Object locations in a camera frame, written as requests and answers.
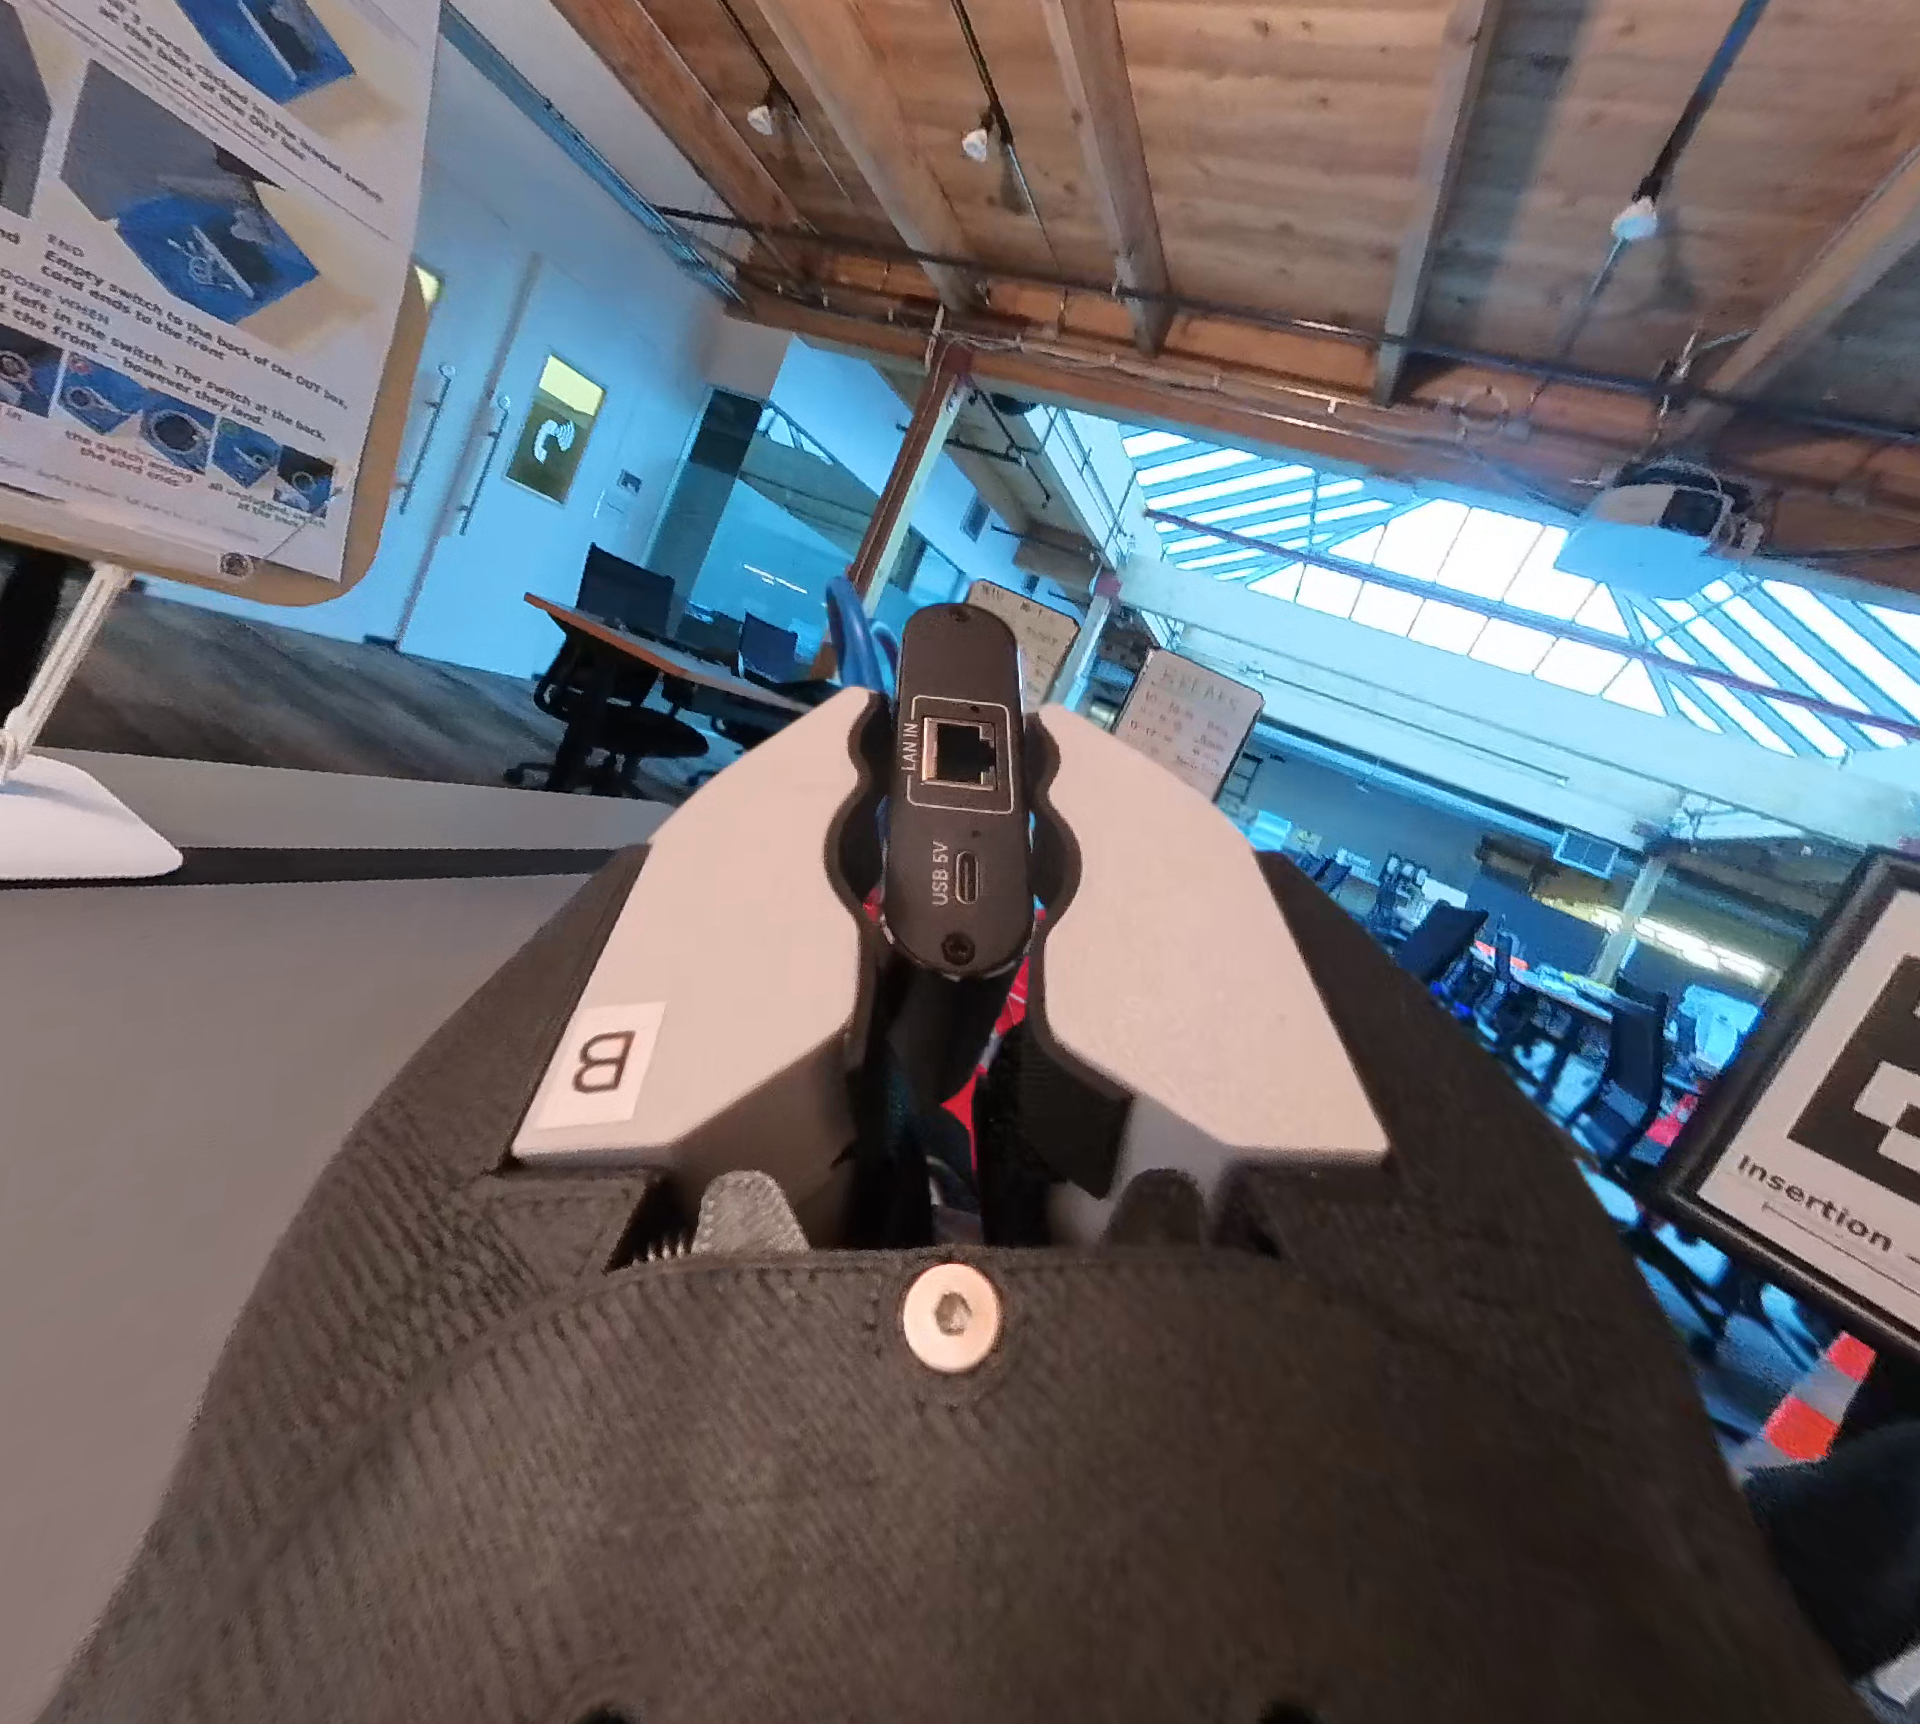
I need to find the long metal door handle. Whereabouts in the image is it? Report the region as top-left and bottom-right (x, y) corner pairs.
(397, 361), (450, 515)
(457, 392), (509, 536)

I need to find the wooden support post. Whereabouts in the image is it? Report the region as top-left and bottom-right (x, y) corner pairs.
(851, 342), (975, 625)

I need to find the black office chair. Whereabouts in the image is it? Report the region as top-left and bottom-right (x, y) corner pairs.
(737, 609), (820, 692)
(506, 542), (712, 794)

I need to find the instruction board with white stand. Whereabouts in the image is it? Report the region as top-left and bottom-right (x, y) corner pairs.
(0, 0), (459, 885)

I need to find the white ceiling projector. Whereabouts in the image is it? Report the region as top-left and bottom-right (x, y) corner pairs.
(1556, 461), (1769, 588)

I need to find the yellow phone sign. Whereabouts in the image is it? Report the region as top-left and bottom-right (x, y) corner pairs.
(505, 353), (607, 508)

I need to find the blue ethernet cable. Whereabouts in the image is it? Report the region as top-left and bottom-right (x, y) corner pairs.
(823, 576), (905, 704)

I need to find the handwritten list whiteboard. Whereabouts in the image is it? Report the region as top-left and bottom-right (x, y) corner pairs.
(968, 580), (1086, 710)

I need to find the handwritten breaks whiteboard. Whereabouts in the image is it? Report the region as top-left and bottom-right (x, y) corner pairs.
(1112, 647), (1266, 806)

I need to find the black ethernet adapter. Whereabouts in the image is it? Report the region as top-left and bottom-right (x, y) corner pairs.
(876, 602), (1045, 979)

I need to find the framed marker tag board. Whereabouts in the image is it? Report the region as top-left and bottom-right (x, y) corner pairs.
(1658, 851), (1920, 1354)

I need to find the row of distant office chairs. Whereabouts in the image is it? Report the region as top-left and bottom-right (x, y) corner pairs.
(1291, 839), (1749, 1209)

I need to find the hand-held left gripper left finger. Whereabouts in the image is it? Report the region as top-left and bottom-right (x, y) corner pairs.
(512, 685), (891, 1249)

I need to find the wooden office desk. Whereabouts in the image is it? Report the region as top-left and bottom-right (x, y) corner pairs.
(527, 590), (844, 781)

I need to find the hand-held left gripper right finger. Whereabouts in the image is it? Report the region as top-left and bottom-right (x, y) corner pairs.
(1028, 700), (1392, 1230)

